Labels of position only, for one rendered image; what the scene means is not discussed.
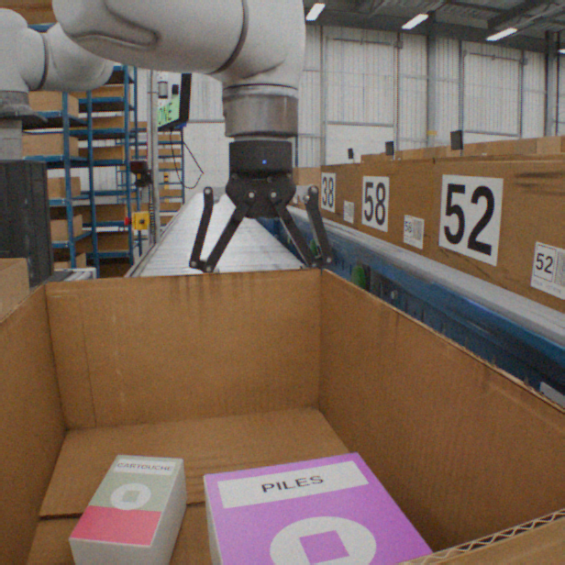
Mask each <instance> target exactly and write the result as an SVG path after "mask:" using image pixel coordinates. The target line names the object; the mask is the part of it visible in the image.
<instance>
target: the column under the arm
mask: <svg viewBox="0 0 565 565"><path fill-rule="evenodd" d="M11 258H26V259H27V265H28V281H29V290H30V292H32V291H33V290H34V289H35V288H36V287H37V286H39V285H40V284H41V283H43V284H44V285H46V284H47V283H49V282H59V281H63V280H65V279H66V278H68V277H69V276H70V275H72V274H73V270H68V268H65V269H63V271H54V261H53V251H52V240H51V228H50V203H49V187H48V170H47V162H46V161H32V160H0V259H11Z"/></svg>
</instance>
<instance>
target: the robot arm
mask: <svg viewBox="0 0 565 565"><path fill-rule="evenodd" d="M52 6H53V11H54V15H55V17H56V19H57V21H58V23H57V24H56V25H55V26H54V27H52V28H51V29H49V31H48V32H47V33H39V32H36V31H34V30H32V29H30V28H28V25H27V21H26V20H25V19H24V18H23V17H22V16H21V15H19V14H17V13H15V12H14V11H12V10H9V9H4V8H0V112H15V111H30V110H31V111H33V110H32V109H31V108H30V103H29V96H28V91H32V90H41V91H48V92H67V93H70V92H85V91H90V90H93V89H95V88H97V87H99V86H101V85H103V84H104V83H105V82H106V81H107V80H108V78H109V77H110V75H111V73H112V71H113V66H114V62H117V63H121V64H126V65H129V66H133V67H138V68H142V69H148V70H153V71H159V72H174V73H201V74H205V75H208V76H210V77H212V78H214V79H216V80H217V81H220V82H221V83H222V96H221V100H222V116H223V117H224V118H225V119H224V121H225V133H224V136H225V138H233V139H234V141H232V142H229V143H228V181H227V184H226V186H217V187H211V186H206V187H205V188H204V190H203V198H204V208H203V212H202V214H201V218H200V222H199V225H198V229H197V232H196V235H195V239H194V244H193V248H192V252H191V256H190V259H189V263H188V265H189V267H190V268H191V269H196V270H198V271H201V272H202V273H208V272H220V270H219V268H216V266H217V264H218V262H219V260H220V259H221V257H222V255H223V253H224V252H225V250H226V248H227V245H228V244H229V242H230V240H231V239H232V238H233V236H234V234H235V232H236V231H237V229H238V226H239V225H240V224H241V222H242V220H243V219H244V217H246V218H248V219H256V218H260V217H264V218H268V219H274V218H275V217H278V218H279V219H280V221H281V222H282V225H283V226H284V228H285V230H286V231H287V233H288V235H289V236H290V238H291V240H292V241H293V243H294V245H295V246H296V248H297V250H298V251H299V253H300V255H301V256H302V258H303V260H304V262H305V264H306V266H305V265H301V266H300V269H304V268H318V269H319V270H320V268H321V267H323V266H325V265H330V264H332V263H333V260H334V259H333V256H332V252H331V248H330V246H329V242H328V239H327V233H326V230H325V226H324V223H323V219H322V216H321V213H320V210H319V206H318V196H319V189H318V187H317V186H315V185H307V186H301V185H295V183H294V179H293V143H292V142H290V141H288V140H287V139H288V138H294V137H296V136H297V135H298V102H299V95H298V91H299V82H300V77H301V74H302V71H303V68H304V62H305V15H304V9H303V3H302V0H52ZM224 194H226V195H227V197H228V198H229V199H230V201H231V202H232V203H233V205H234V206H235V207H236V208H235V209H234V211H233V213H232V215H231V216H230V218H229V220H228V221H227V224H226V226H225V227H224V229H223V231H222V233H221V234H220V236H219V238H218V240H217V242H216V244H215V246H214V247H213V248H212V250H211V252H210V254H209V256H208V257H207V259H206V260H203V259H200V258H201V254H202V251H203V247H204V244H205V238H206V234H207V231H208V228H209V225H210V221H211V217H212V214H213V211H214V205H217V204H218V203H219V202H220V199H221V197H222V196H223V195H224ZM295 194H298V195H299V198H300V201H301V202H303V203H305V210H306V213H307V216H308V219H309V223H310V226H311V229H312V232H313V236H314V239H315V243H316V248H317V251H318V255H317V256H314V254H313V252H312V250H310V248H309V246H308V245H307V243H306V241H305V239H304V237H303V235H302V234H301V232H300V230H299V228H298V227H297V225H296V224H295V223H294V220H293V218H292V216H291V214H290V212H289V211H288V209H287V207H286V206H287V205H288V204H289V203H290V201H291V200H292V198H293V197H294V195H295Z"/></svg>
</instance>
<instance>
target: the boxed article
mask: <svg viewBox="0 0 565 565"><path fill-rule="evenodd" d="M186 500H187V495H186V486H185V478H184V468H183V460H182V459H171V458H155V457H140V456H128V455H117V457H116V459H115V461H114V463H113V464H112V466H111V468H110V469H109V471H108V473H107V474H106V476H105V477H104V479H103V481H102V483H101V484H100V486H99V488H98V489H97V491H96V493H95V494H94V497H93V499H92V500H91V502H90V503H89V504H88V506H87V508H86V509H85V511H84V513H83V515H82V517H81V519H80V520H79V522H78V524H77V526H76V527H75V529H74V530H73V531H72V534H71V536H70V537H69V541H70V545H71V549H72V555H73V558H74V562H75V565H169V563H170V559H171V556H172V552H173V548H174V545H175V542H176V538H177V536H178V533H179V529H180V526H181V523H182V520H183V515H184V512H185V508H186Z"/></svg>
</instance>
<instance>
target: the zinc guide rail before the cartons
mask: <svg viewBox="0 0 565 565"><path fill-rule="evenodd" d="M286 207H287V209H288V211H289V212H290V214H292V215H295V216H298V217H300V218H302V219H303V220H306V221H308V222H309V219H308V216H307V213H306V211H304V210H301V209H298V208H296V207H293V206H290V205H287V206H286ZM322 219H323V223H324V226H325V230H327V231H329V232H332V233H334V234H336V235H338V236H340V237H342V238H344V239H347V240H349V241H351V242H353V243H355V244H357V245H359V246H361V247H363V248H365V249H368V250H370V251H372V252H374V253H376V254H378V255H380V256H382V257H384V258H386V259H388V260H391V261H393V262H395V263H397V264H399V265H401V266H403V267H405V268H406V269H408V270H410V271H414V272H416V273H418V274H420V275H422V276H424V277H426V278H428V279H429V280H431V281H433V282H435V283H438V284H440V285H442V286H444V287H446V288H448V289H450V290H451V291H453V292H455V293H457V294H460V295H462V296H464V297H466V298H469V299H471V300H472V301H474V302H476V303H478V304H480V305H483V306H485V307H487V308H489V309H491V310H493V311H494V312H496V313H498V314H500V315H502V316H504V317H506V318H508V319H510V320H512V321H514V322H516V323H517V324H519V325H521V326H523V327H526V328H528V329H530V330H532V331H534V332H536V333H538V334H539V335H541V336H543V337H545V338H548V339H550V340H552V341H554V342H556V343H558V344H560V345H561V346H562V347H564V348H565V314H562V313H561V312H559V311H556V310H554V309H552V308H549V307H547V306H544V305H542V304H539V303H537V302H534V301H532V300H530V299H527V298H525V297H523V296H521V295H519V294H515V293H512V292H510V291H507V290H505V289H504V288H501V287H499V286H496V285H494V284H491V283H489V282H486V281H483V280H481V279H479V278H476V277H474V276H471V275H469V274H467V273H465V272H462V271H458V270H456V269H453V268H451V267H449V266H447V265H444V264H442V263H439V262H437V261H434V260H431V259H429V258H426V257H424V256H421V255H419V254H416V253H414V252H412V251H409V250H407V249H403V248H400V247H398V246H395V245H394V244H391V243H388V242H386V241H383V240H381V239H378V238H375V237H372V236H370V235H367V234H364V233H362V232H359V231H358V230H355V229H352V228H350V227H345V226H343V225H340V224H338V223H336V222H333V221H330V220H328V219H325V218H323V217H322Z"/></svg>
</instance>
